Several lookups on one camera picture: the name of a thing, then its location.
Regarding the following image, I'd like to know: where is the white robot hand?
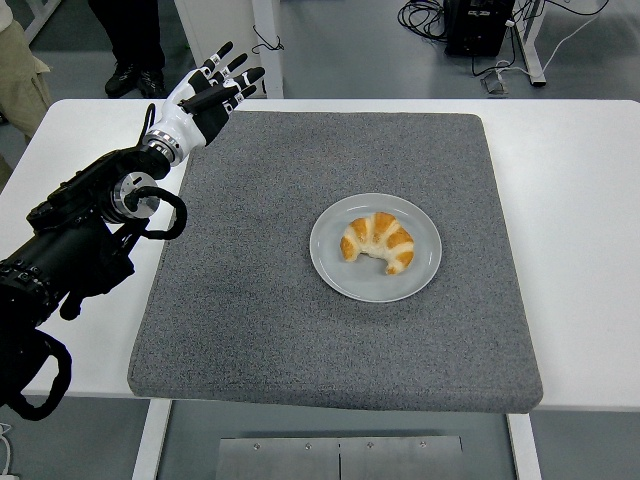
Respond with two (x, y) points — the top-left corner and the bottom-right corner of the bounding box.
(149, 41), (266, 150)

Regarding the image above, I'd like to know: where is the golden croissant bread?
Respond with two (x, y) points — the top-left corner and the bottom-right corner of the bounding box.
(339, 211), (416, 276)

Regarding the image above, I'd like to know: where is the grey round plate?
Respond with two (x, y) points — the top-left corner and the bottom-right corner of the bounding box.
(309, 193), (444, 304)

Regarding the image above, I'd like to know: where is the white cabinet panel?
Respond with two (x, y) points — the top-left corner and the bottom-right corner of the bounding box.
(174, 0), (266, 99)

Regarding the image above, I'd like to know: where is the person in black trousers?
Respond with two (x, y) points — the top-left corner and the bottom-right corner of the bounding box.
(88, 0), (167, 100)

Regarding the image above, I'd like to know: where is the person in beige trousers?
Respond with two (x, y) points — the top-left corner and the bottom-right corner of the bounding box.
(0, 0), (53, 187)

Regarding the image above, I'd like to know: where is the grey felt mat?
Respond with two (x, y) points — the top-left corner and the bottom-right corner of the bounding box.
(126, 110), (545, 415)

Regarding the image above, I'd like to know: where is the black computer tower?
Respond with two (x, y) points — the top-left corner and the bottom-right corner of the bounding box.
(443, 0), (516, 57)

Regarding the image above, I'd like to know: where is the clear plastic holder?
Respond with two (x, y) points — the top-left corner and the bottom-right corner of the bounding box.
(480, 69), (510, 95)

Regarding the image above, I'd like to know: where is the white table leg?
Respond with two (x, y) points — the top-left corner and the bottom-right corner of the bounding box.
(130, 398), (174, 480)
(505, 412), (544, 480)

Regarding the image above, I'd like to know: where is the white desk leg with foot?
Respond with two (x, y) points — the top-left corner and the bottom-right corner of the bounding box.
(514, 0), (547, 88)

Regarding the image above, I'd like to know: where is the thin black cable on post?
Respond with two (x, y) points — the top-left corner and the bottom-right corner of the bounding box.
(252, 24), (285, 55)

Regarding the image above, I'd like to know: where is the white desk post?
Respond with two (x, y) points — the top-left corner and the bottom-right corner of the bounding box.
(251, 0), (285, 100)

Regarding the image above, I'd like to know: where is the white desk frame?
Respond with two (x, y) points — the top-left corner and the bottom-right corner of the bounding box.
(29, 0), (64, 47)

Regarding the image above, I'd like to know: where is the black cable bundle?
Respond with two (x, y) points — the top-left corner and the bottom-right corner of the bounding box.
(397, 0), (449, 42)

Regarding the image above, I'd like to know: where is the white cable at table leg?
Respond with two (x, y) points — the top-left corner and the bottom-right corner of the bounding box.
(0, 422), (19, 480)

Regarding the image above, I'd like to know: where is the white cable on floor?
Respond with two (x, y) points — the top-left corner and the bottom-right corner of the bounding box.
(494, 0), (609, 79)

